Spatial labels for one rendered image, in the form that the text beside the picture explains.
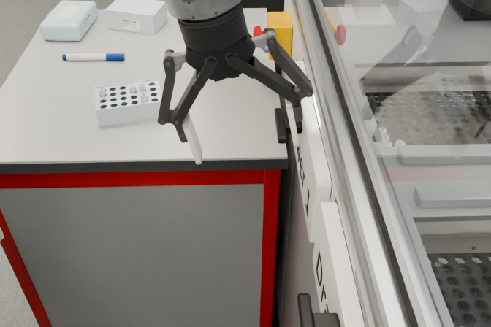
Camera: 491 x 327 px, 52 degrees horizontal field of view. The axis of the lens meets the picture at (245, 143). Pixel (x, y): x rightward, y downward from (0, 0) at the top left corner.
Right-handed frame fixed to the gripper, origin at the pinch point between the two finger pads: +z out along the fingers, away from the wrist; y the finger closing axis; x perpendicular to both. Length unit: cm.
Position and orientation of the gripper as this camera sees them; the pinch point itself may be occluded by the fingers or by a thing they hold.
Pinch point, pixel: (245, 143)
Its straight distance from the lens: 69.3
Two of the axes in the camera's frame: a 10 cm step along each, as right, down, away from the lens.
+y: 9.8, -1.8, -1.1
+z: 2.1, 7.6, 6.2
